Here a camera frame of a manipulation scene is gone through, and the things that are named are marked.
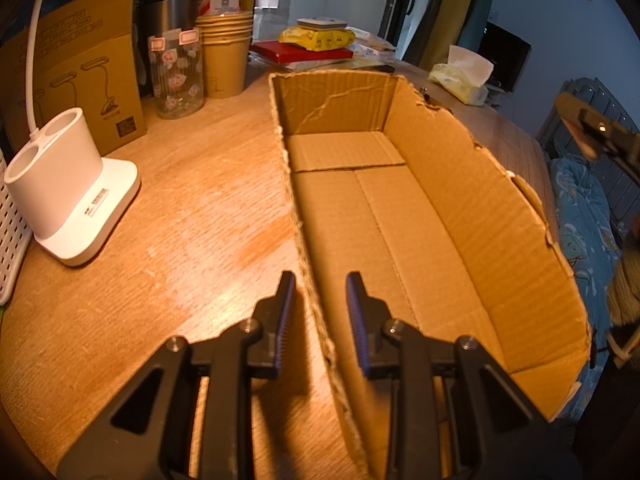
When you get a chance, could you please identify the pale yellow tissue pack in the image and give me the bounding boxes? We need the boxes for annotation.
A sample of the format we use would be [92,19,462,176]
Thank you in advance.
[428,45,495,107]

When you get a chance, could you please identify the white packets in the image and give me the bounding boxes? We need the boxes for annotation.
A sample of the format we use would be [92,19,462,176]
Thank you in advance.
[345,26,398,61]

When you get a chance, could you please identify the red book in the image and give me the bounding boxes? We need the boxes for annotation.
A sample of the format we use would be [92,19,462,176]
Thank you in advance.
[249,40,355,67]

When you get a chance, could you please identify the person's right forearm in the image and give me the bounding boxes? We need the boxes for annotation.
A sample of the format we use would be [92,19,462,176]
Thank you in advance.
[607,247,640,328]

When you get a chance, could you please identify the white perforated basket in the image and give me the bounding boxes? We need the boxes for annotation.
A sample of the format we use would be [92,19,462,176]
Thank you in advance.
[0,147,33,306]

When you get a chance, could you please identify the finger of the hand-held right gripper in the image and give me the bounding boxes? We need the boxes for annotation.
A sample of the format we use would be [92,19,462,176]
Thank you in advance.
[556,91,640,183]

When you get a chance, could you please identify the steel thermos mug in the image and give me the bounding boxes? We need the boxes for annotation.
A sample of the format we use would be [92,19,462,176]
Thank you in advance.
[134,0,197,98]

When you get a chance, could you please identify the blue printed bedding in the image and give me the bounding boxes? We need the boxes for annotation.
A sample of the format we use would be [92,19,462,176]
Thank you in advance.
[547,152,626,311]

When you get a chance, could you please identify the grey slatted headboard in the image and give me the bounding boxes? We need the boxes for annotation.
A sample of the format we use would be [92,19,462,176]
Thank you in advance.
[536,77,640,221]

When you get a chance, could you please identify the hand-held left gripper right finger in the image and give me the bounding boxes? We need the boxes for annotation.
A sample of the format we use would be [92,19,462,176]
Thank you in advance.
[346,271,585,480]

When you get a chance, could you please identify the stack of brown paper cups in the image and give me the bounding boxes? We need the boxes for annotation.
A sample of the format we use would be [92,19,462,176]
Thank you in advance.
[195,10,255,100]

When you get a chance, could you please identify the flat grey box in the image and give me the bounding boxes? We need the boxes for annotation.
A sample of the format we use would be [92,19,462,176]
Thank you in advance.
[297,17,347,32]

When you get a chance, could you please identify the brown cardboard box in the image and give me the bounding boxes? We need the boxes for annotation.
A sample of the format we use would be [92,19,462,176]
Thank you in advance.
[267,70,593,480]

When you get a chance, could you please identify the black television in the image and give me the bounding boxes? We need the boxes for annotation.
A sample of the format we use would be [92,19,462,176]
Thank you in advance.
[482,22,532,93]

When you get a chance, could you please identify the white desk lamp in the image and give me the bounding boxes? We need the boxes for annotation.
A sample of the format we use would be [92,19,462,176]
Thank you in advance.
[4,0,142,267]

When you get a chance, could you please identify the yellow wet wipes packet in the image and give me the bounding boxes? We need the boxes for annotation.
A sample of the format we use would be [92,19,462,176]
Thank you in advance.
[278,27,357,53]

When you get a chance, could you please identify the yellow curtain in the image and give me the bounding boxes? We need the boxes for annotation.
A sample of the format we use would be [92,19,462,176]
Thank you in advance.
[419,0,482,68]

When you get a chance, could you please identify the floral glass cup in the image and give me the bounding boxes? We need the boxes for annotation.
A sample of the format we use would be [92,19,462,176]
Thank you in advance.
[148,28,206,120]

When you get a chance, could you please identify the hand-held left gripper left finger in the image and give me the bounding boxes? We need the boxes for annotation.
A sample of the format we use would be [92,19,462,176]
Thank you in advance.
[56,270,298,480]

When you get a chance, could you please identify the brown lamp carton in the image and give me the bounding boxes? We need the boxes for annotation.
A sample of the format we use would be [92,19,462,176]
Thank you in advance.
[0,0,149,158]

